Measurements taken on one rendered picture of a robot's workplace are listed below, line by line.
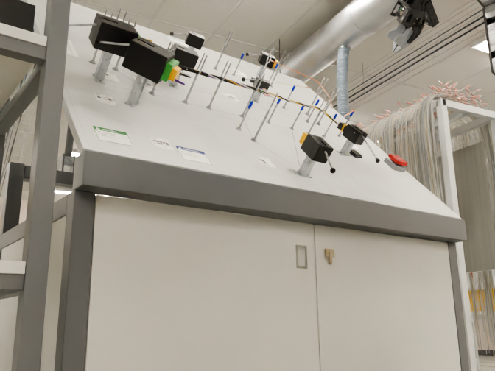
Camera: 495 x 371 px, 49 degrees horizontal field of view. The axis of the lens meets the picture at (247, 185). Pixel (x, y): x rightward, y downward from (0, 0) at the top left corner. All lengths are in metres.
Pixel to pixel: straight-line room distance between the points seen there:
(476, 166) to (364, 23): 2.31
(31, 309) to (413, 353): 1.01
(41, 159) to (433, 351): 1.15
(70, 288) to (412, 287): 0.95
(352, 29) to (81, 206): 3.90
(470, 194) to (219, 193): 1.66
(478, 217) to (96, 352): 1.90
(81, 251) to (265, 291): 0.42
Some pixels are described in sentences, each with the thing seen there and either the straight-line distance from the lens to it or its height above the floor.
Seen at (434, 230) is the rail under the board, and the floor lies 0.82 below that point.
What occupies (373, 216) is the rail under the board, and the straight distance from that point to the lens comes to 1.42.
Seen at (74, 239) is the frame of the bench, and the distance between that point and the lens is 1.01.
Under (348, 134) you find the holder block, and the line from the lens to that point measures 1.68.
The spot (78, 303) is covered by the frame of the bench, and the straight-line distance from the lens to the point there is 1.00.
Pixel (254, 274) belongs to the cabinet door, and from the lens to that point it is 1.19.
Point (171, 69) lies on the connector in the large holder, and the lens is 1.23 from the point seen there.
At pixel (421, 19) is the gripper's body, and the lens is 1.81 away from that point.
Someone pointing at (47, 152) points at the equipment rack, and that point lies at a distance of 0.97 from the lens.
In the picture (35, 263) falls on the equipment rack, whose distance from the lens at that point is 0.93.
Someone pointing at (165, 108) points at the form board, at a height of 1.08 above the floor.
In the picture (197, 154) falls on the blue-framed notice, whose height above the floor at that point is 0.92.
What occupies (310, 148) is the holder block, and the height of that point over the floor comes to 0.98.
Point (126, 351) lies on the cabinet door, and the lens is 1.04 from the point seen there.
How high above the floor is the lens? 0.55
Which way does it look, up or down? 15 degrees up
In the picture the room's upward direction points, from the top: 1 degrees counter-clockwise
